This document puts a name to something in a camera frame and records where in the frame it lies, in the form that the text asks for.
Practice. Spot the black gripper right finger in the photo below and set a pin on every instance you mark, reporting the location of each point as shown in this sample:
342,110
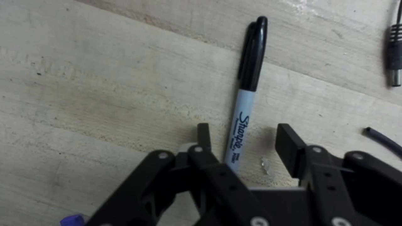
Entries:
335,189

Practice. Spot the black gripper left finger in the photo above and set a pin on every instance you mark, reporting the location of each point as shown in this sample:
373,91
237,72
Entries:
218,184

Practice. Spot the black grey Sharpie marker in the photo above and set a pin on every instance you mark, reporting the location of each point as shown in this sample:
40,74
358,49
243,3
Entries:
246,108

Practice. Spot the small metal screw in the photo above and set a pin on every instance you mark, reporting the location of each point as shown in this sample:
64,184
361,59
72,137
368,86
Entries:
265,166

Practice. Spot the small blue plastic piece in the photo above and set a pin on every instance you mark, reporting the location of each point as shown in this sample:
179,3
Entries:
74,220

